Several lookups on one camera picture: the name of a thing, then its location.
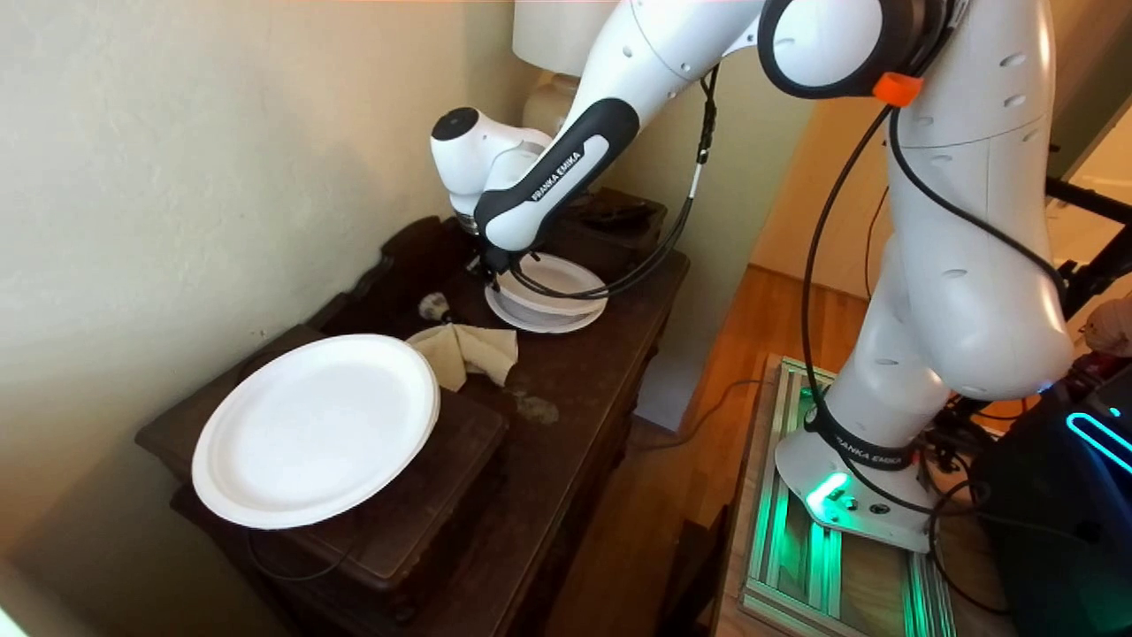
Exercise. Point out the small round pale knob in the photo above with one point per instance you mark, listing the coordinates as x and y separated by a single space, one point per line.
433 305

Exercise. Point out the dark wooden dresser box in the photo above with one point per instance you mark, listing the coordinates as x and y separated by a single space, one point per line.
632 239
436 506

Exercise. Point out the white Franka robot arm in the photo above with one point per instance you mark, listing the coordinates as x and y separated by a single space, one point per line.
966 294

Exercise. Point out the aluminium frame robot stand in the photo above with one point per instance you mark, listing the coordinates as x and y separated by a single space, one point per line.
801 577

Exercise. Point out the crumpled cream napkin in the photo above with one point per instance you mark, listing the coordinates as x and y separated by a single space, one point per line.
471 348

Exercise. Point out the black computer with blue light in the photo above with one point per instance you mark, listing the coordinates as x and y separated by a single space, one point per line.
1047 517

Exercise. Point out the beige ceramic table lamp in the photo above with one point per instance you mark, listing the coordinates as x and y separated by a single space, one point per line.
550 37

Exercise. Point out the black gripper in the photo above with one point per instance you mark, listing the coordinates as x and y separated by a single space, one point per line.
500 262

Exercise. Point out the dark wooden table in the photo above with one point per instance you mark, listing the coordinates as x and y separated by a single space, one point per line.
566 401

